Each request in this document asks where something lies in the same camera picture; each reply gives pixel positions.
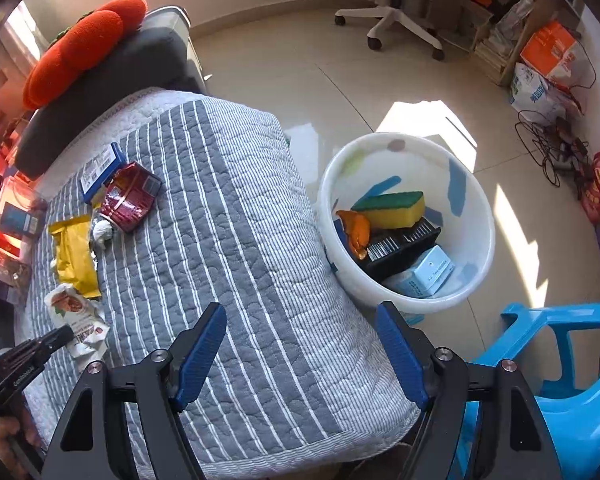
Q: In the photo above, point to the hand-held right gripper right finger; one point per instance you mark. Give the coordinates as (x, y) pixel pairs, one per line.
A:
(400, 355)

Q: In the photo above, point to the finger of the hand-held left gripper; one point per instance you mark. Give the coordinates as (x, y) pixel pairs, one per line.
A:
(50, 342)

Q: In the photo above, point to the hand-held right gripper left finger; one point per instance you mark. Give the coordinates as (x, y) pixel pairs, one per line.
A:
(200, 355)

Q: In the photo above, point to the white snack packet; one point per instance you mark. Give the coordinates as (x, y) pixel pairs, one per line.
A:
(72, 310)

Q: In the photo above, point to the light blue carton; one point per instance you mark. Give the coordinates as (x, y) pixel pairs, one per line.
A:
(427, 270)

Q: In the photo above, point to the black plastic tray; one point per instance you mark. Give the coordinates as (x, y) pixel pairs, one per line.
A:
(400, 245)

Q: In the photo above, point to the orange wrapper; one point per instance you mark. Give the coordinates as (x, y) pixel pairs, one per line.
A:
(357, 230)

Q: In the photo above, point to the yellow green sponge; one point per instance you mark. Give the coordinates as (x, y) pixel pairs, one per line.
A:
(395, 212)

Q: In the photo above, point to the white patterned bucket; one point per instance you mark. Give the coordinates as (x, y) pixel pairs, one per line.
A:
(415, 160)

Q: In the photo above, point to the person's left hand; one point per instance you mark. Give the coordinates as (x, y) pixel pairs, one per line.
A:
(0, 435)

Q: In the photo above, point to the clear packet brown contents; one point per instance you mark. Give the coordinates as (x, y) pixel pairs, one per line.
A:
(5, 270)

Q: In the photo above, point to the yellow packet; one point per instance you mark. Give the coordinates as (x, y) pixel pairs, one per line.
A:
(72, 250)

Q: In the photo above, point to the crumpled white foil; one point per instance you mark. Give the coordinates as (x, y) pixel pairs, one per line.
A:
(102, 230)

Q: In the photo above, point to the grey striped quilt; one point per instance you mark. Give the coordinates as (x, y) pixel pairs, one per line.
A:
(250, 210)

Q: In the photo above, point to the crushed red can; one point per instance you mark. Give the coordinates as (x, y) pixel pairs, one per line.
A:
(127, 197)

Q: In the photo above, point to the flat blue box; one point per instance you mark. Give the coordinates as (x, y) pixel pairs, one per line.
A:
(100, 170)

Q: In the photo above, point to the blue plastic stool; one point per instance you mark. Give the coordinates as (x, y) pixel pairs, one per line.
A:
(580, 420)

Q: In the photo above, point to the dark grey cushion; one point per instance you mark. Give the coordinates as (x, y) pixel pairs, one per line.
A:
(130, 65)

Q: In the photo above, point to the white plastic bag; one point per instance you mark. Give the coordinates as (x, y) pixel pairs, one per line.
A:
(532, 92)

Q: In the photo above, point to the orange pumpkin cushion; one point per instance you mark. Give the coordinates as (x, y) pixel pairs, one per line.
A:
(80, 45)

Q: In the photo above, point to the stack of books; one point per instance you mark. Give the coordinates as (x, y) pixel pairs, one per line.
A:
(495, 50)

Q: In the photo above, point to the orange cardboard box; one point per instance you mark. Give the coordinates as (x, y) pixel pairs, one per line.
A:
(547, 50)

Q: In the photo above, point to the white office chair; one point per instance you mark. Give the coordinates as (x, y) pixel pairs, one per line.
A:
(395, 15)

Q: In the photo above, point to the wooden desk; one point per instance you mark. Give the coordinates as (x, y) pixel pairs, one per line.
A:
(540, 2)

